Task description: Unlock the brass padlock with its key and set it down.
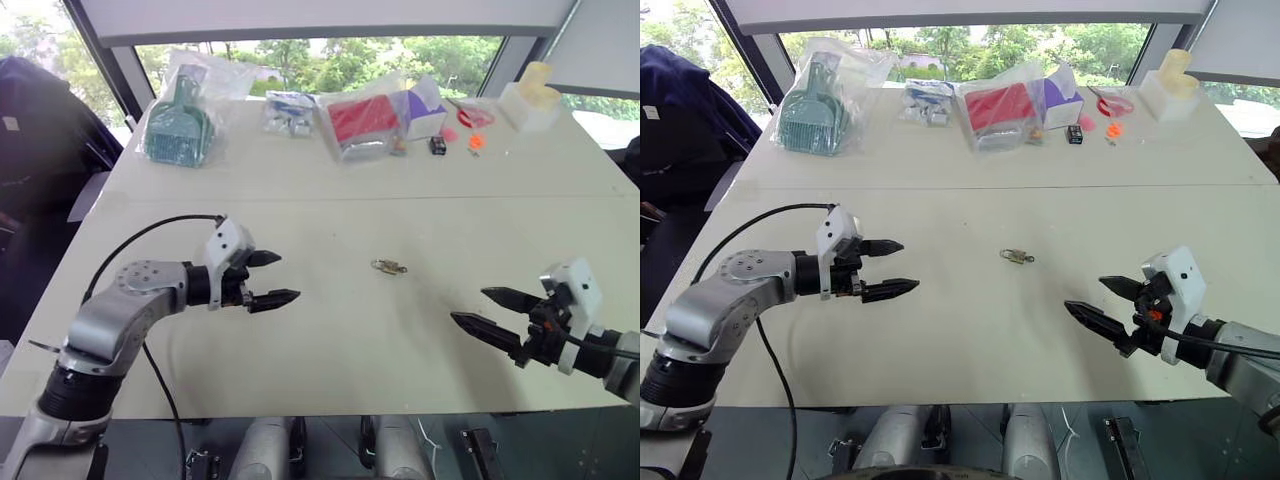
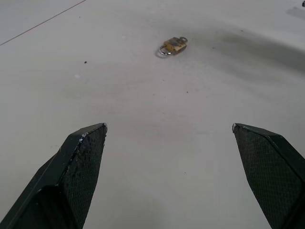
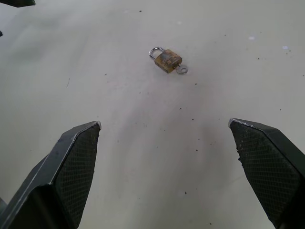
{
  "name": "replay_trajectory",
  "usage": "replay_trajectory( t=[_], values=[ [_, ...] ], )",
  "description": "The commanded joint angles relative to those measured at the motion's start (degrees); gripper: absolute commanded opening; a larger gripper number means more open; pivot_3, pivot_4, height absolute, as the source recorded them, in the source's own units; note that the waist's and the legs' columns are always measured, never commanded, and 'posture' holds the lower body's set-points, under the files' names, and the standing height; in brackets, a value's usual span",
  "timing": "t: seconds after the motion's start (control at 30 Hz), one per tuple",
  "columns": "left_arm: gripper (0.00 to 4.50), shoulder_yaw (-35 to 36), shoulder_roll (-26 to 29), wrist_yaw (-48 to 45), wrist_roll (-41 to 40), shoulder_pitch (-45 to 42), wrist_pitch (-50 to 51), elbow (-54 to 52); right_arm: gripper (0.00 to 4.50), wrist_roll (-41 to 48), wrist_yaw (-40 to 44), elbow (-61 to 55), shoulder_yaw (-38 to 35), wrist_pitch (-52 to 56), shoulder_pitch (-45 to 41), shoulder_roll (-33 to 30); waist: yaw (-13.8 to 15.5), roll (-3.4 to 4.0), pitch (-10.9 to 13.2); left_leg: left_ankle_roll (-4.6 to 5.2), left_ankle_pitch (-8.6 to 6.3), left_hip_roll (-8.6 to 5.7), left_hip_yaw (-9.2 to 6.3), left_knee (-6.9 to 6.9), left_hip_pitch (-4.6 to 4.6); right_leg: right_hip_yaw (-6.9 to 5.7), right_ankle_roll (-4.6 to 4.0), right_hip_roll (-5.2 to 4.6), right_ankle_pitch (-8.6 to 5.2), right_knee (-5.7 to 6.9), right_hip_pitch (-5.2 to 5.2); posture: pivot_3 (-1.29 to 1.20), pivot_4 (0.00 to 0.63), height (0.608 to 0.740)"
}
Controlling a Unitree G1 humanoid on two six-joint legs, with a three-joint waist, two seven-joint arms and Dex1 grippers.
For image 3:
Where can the small silver key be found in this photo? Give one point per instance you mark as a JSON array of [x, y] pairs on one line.
[[182, 69]]

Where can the small brass padlock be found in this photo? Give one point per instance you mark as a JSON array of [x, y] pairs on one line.
[[166, 59]]

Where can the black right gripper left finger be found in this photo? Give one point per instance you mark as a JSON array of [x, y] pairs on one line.
[[59, 176]]

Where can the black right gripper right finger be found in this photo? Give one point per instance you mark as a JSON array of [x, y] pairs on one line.
[[269, 164]]

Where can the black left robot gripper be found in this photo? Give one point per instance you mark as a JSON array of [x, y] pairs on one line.
[[16, 2]]

